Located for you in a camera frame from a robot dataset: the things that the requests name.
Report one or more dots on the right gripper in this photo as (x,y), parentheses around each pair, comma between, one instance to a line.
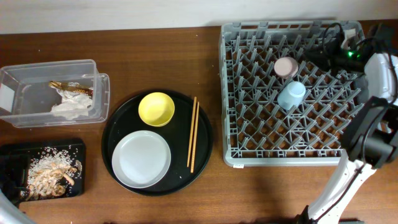
(319,54)

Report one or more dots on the pink cup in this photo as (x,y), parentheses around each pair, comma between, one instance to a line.
(286,67)

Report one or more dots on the blue cup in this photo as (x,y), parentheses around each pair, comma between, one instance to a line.
(291,95)

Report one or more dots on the wooden chopstick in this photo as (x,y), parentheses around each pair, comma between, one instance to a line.
(191,130)
(195,138)

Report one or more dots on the yellow bowl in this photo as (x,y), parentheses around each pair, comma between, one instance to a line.
(156,109)

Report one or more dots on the grey plate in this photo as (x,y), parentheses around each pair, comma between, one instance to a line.
(141,159)

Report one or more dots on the brown snack wrapper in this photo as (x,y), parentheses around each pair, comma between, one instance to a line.
(76,88)

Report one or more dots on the white tissue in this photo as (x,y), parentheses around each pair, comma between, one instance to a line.
(72,104)

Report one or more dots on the food scraps and rice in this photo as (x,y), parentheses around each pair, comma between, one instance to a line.
(53,174)

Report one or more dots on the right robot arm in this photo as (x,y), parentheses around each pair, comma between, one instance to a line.
(370,139)

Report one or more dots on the grey dishwasher rack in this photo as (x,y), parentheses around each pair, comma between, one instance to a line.
(256,130)

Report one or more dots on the clear plastic waste bin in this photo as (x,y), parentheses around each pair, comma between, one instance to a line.
(27,99)

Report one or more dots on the small white table label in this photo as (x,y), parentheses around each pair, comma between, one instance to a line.
(238,166)

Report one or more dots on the black rectangular food tray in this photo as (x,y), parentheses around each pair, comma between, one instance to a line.
(30,148)

